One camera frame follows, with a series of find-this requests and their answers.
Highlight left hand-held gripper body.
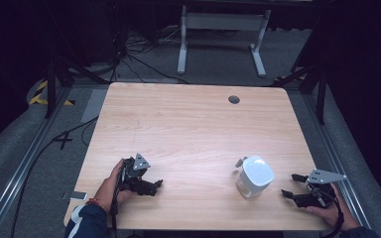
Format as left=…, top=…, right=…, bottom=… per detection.
left=121, top=153, right=152, bottom=193

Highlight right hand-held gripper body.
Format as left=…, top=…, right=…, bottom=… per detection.
left=293, top=168, right=348, bottom=209

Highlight white lidded jar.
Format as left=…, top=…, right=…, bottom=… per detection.
left=234, top=155, right=276, bottom=200

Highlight person's right hand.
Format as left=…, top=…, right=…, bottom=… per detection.
left=305, top=182, right=362, bottom=232

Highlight person's left hand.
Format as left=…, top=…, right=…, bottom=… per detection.
left=93, top=158, right=135, bottom=212

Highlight small grey tape strip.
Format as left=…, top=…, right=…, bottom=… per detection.
left=61, top=190, right=88, bottom=202

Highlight black metal stand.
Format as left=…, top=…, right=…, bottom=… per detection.
left=44, top=54, right=111, bottom=119
left=270, top=60, right=329, bottom=126

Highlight yellow black floor tape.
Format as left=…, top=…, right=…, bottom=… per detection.
left=28, top=79, right=76, bottom=107

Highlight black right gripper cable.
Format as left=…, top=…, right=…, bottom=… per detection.
left=307, top=183, right=345, bottom=238

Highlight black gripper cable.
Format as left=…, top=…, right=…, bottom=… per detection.
left=307, top=183, right=345, bottom=238
left=109, top=161, right=127, bottom=238

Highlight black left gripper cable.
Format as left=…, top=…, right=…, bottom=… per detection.
left=109, top=161, right=127, bottom=238

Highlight aluminium floor rail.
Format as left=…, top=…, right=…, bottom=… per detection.
left=301, top=92, right=374, bottom=230
left=0, top=83, right=75, bottom=238

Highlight red bracelet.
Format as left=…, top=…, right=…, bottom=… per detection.
left=85, top=197, right=109, bottom=213

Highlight black floor cable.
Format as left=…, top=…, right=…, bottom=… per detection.
left=9, top=115, right=99, bottom=238

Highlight tangle of black cables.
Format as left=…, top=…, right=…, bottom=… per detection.
left=110, top=24, right=192, bottom=85

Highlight white metal desk frame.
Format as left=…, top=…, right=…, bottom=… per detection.
left=177, top=4, right=273, bottom=78

